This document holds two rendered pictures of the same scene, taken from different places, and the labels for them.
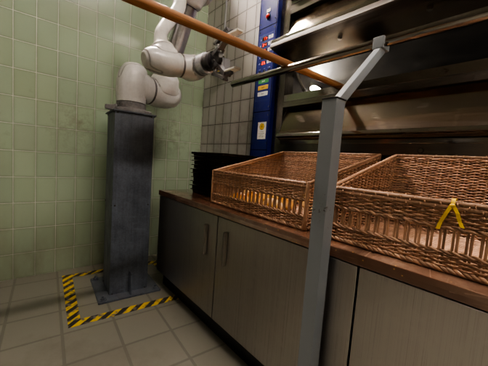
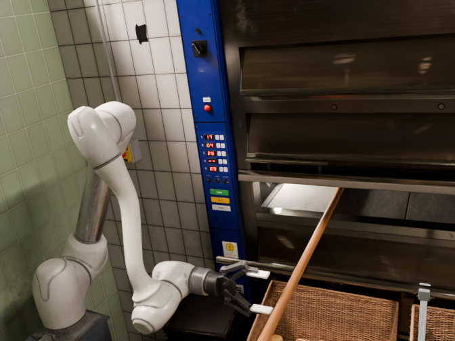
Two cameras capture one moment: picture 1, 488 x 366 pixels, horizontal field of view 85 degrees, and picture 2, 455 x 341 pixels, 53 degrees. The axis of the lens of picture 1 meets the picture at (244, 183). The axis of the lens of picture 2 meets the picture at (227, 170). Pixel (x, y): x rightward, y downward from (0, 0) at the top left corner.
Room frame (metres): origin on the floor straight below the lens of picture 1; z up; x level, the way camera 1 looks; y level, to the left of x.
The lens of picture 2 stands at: (-0.04, 0.60, 2.09)
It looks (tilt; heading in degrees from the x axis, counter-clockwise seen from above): 21 degrees down; 337
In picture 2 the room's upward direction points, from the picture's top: 7 degrees counter-clockwise
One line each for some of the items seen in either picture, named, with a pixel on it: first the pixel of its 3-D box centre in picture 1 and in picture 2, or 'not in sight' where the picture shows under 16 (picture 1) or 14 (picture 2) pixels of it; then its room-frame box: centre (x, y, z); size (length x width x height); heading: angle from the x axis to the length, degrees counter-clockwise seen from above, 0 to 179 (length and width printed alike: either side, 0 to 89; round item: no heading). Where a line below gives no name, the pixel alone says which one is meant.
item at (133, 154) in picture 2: (221, 66); (126, 150); (2.02, 0.22, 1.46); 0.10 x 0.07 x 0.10; 40
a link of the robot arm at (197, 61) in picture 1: (205, 64); (202, 281); (1.22, 0.21, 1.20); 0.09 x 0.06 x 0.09; 130
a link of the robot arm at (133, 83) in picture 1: (133, 83); (58, 288); (1.52, 0.66, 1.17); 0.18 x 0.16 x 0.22; 146
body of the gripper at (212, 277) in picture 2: (214, 59); (222, 285); (1.16, 0.16, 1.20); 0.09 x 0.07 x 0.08; 40
